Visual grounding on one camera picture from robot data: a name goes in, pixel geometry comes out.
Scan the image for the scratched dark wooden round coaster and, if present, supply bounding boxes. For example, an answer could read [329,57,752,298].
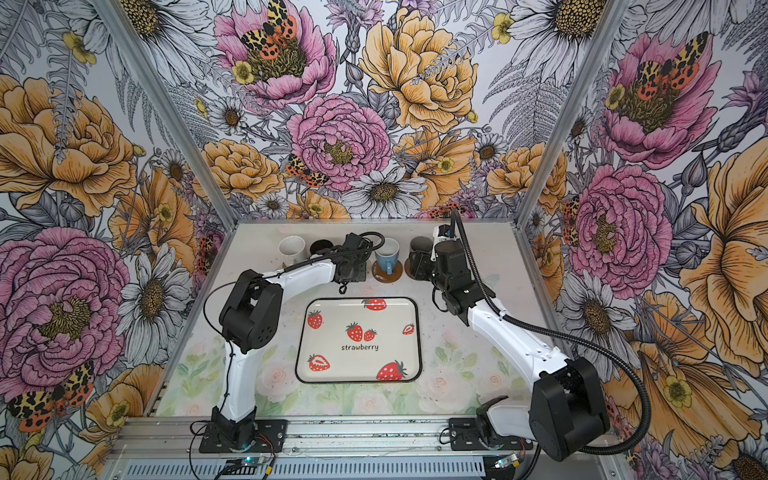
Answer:
[371,261,403,284]

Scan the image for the black mug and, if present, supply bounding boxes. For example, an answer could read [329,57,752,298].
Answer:
[309,239,334,256]

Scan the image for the blue handled white mug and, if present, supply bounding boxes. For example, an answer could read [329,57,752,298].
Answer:
[375,237,400,276]

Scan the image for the grey mug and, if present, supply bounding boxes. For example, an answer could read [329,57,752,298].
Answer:
[409,236,433,257]

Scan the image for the plain wooden round coaster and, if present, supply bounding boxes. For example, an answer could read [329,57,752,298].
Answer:
[404,259,420,281]

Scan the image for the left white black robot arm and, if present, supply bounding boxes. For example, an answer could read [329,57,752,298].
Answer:
[210,231,385,451]

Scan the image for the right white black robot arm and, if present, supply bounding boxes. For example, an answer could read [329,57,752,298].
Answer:
[427,209,652,461]

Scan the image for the strawberry print serving tray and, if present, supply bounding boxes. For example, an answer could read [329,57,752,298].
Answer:
[295,297,423,384]

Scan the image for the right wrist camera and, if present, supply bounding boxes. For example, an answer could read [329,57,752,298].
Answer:
[433,224,456,245]

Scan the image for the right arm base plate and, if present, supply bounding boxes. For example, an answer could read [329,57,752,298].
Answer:
[448,417,534,451]

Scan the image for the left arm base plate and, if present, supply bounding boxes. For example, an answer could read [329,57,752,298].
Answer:
[197,418,288,454]

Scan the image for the aluminium front rail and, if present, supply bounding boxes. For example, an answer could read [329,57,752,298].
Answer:
[107,413,619,460]

